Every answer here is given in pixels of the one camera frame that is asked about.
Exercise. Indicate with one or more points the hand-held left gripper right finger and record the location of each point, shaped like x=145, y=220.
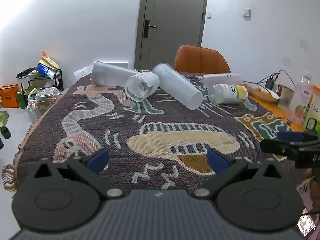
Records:
x=216, y=160

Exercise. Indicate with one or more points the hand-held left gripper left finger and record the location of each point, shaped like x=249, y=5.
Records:
x=96, y=160

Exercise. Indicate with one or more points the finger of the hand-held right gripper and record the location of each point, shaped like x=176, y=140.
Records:
x=290, y=136
x=275, y=147

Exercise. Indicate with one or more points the slim frosted plastic cup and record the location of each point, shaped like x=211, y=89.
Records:
x=221, y=80

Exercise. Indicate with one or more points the tall frosted plastic cup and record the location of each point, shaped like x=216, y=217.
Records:
x=178, y=87

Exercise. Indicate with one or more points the clear glass cup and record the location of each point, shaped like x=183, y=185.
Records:
x=141, y=87

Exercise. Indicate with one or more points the wide frosted plastic cup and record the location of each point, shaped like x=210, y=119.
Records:
x=110, y=74

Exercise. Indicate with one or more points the green yellow carton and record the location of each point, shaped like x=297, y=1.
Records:
x=313, y=110

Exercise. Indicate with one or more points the pink label plastic bottle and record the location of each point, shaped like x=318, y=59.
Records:
x=300, y=100

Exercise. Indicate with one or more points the small clear glass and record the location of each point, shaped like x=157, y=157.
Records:
x=285, y=96

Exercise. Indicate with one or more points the printed woven blanket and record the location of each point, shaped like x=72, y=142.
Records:
x=125, y=120

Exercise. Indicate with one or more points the white plate with food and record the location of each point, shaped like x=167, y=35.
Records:
x=263, y=92

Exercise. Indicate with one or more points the black charger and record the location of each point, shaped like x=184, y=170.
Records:
x=270, y=83

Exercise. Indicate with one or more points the yellow label plastic bottle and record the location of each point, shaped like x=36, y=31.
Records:
x=228, y=93

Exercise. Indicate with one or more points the clear plastic bag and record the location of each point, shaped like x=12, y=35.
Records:
x=47, y=95

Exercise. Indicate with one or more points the white shopping bag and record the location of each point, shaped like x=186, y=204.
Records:
x=32, y=100

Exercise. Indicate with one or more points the black metal rack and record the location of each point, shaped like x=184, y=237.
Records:
x=58, y=78

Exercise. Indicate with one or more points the black shoe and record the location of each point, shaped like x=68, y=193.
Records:
x=6, y=132

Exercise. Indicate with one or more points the green bottle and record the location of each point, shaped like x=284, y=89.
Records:
x=23, y=100

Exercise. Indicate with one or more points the green cloth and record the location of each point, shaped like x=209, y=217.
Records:
x=3, y=118

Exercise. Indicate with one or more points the orange leather chair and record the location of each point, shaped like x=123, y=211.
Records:
x=201, y=58

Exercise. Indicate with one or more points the blue packet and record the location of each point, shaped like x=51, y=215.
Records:
x=43, y=69

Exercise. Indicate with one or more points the orange cardboard box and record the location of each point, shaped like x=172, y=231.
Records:
x=9, y=96

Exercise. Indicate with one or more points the brown paper bag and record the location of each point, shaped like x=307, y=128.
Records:
x=47, y=61

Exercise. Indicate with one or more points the grey door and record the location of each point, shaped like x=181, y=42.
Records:
x=172, y=17

